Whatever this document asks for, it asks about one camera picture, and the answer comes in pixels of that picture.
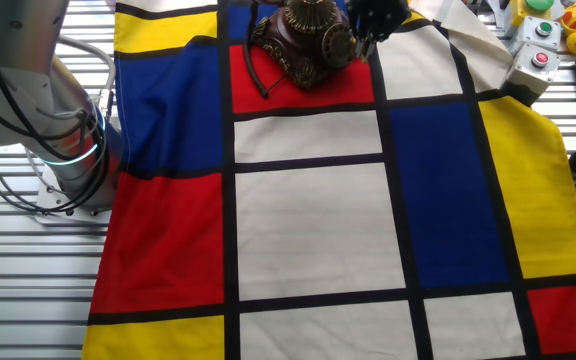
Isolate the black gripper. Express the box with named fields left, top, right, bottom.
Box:
left=346, top=0, right=413, bottom=61

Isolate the antique brown brass rotary phone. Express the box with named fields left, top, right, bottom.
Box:
left=251, top=0, right=360, bottom=91

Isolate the yellow box green button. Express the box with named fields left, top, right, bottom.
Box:
left=507, top=0, right=555, bottom=29

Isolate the grey box red button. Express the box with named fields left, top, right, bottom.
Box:
left=500, top=42, right=562, bottom=107

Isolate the grey box green button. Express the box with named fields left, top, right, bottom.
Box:
left=517, top=15, right=563, bottom=51

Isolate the Mondrian pattern tablecloth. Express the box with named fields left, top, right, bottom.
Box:
left=81, top=0, right=576, bottom=360

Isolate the brown coiled phone cord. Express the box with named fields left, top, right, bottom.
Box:
left=244, top=0, right=289, bottom=99

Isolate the thick grey robot cable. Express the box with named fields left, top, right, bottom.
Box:
left=55, top=35, right=119, bottom=124

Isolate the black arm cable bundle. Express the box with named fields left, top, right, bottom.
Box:
left=0, top=0, right=112, bottom=216

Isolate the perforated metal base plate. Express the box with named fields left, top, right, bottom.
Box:
left=34, top=164, right=114, bottom=226

